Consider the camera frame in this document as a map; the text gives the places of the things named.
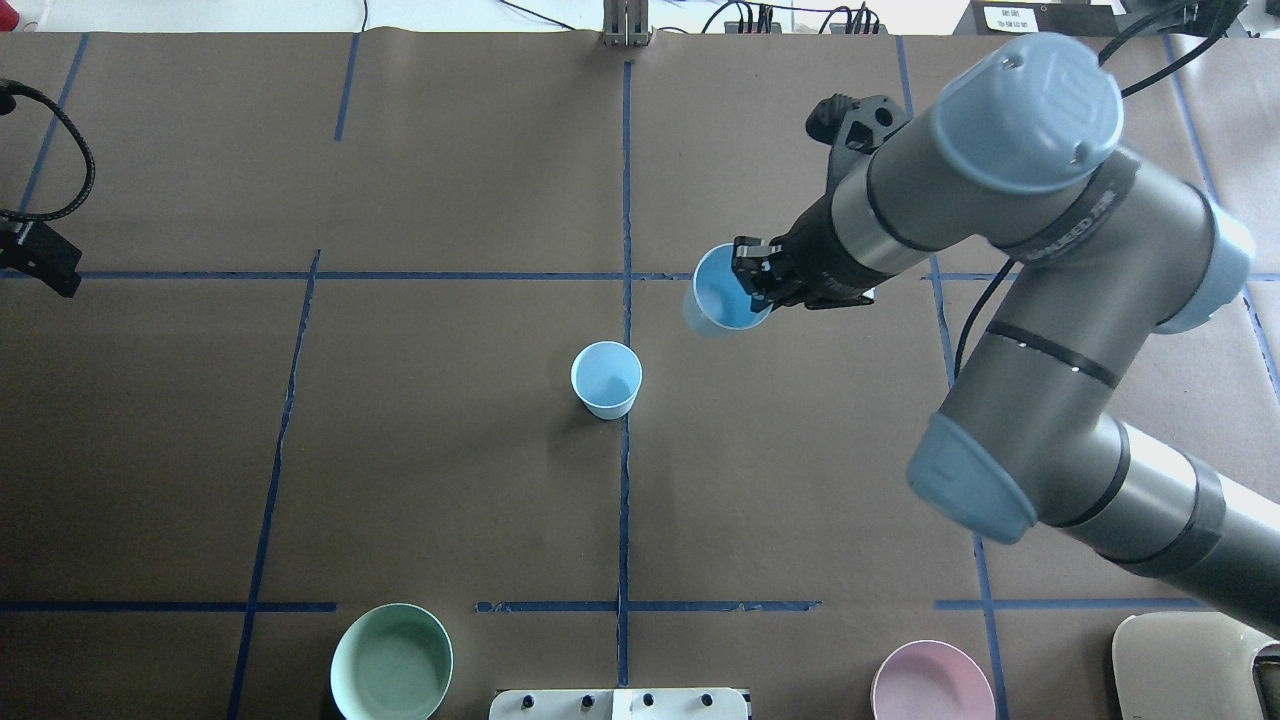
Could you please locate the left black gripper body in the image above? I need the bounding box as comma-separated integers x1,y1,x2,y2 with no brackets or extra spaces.
1,219,83,299

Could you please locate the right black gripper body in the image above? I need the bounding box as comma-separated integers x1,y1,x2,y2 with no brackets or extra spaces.
776,193,879,310

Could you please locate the light blue cup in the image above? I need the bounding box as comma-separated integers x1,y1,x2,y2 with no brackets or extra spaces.
682,243,771,338
570,341,644,421

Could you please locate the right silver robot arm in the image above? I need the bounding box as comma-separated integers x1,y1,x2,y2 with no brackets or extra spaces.
731,32,1279,635

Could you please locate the black box with label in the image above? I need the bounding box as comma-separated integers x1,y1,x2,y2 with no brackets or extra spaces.
952,1,1119,38

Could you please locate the pink bowl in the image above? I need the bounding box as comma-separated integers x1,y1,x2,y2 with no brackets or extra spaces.
869,641,997,719

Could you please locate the green bowl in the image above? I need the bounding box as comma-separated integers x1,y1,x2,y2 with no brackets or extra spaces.
329,603,454,719

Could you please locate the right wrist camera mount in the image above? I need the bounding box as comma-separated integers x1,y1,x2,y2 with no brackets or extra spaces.
804,94,910,193

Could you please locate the left black camera cable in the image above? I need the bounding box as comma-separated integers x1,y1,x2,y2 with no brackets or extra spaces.
0,78,97,225

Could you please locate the aluminium frame post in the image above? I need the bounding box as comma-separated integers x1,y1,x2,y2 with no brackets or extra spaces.
602,0,652,47

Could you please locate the white pedestal column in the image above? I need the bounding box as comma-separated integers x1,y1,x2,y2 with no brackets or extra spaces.
488,687,753,719

